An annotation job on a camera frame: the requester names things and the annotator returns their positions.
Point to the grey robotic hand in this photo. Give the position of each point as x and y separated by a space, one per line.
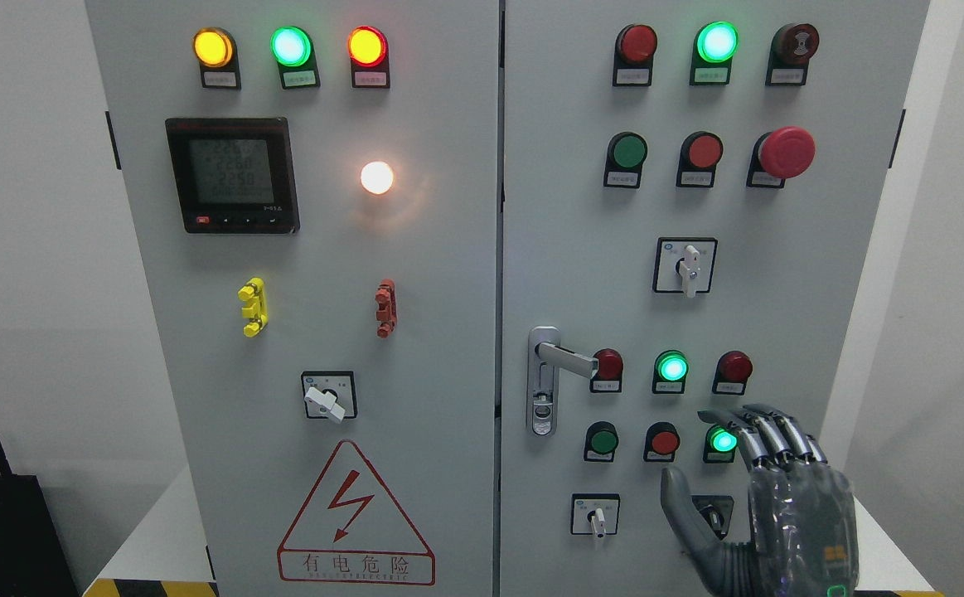
802 513

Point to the silver door handle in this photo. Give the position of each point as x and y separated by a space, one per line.
546 359

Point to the grey electrical cabinet right door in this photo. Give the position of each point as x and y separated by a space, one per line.
580 257

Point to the grey electrical cabinet door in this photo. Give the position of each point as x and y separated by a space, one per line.
425 393
580 257

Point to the grey electrical cabinet left door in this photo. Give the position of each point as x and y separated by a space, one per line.
425 393

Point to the green indicator light lower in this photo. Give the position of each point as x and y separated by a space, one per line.
720 446

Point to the green indicator light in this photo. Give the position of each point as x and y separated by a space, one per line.
715 46
720 446
295 57
669 373

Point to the red push button lower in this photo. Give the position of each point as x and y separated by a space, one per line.
661 443

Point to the red push button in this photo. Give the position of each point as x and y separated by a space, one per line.
661 443
699 154

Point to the dark red indicator light right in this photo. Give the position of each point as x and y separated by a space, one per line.
732 373

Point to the dark red indicator light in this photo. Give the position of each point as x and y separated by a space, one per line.
608 375
732 373

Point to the green indicator light middle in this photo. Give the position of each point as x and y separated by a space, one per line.
669 373

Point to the green push button lower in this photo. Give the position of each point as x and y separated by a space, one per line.
601 442

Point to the green push button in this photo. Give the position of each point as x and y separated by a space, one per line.
625 156
601 442

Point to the dark red indicator light left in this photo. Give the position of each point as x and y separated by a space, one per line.
608 375

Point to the red emergency stop button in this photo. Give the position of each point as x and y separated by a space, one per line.
779 155

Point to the red push button upper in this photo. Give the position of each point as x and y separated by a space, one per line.
699 154

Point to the green push button upper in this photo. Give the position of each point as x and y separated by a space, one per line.
625 156

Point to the red electrical hazard warning sticker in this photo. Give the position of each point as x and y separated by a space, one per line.
351 529

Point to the red terminal clip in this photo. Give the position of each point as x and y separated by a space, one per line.
386 308

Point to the dark red buzzer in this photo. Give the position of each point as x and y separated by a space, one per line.
791 50

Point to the green indicator light top right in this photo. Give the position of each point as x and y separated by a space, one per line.
715 46

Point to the red indicator light top right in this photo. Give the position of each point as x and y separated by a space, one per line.
634 52

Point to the white glowing indicator light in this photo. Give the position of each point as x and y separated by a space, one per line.
377 177

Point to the yellow terminal clip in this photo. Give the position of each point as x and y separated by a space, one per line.
254 308

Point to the red indicator light lit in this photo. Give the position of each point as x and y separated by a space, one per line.
369 53

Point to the black digital power meter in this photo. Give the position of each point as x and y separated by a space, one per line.
234 175

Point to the green indicator light top left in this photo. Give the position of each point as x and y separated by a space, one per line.
295 57

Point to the yellow indicator light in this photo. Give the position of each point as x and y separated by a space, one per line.
217 53

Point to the black box with antenna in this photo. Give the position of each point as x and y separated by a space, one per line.
31 560

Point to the black rotary knob switch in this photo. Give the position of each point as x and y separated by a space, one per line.
717 510

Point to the white selector switch lower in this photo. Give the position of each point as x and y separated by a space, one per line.
595 516

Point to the white selector switch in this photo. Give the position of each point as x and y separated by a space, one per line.
684 265
595 516

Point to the white selector switch upper right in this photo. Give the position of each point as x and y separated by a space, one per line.
684 265

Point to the white selector switch left door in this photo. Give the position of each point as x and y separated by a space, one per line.
329 395

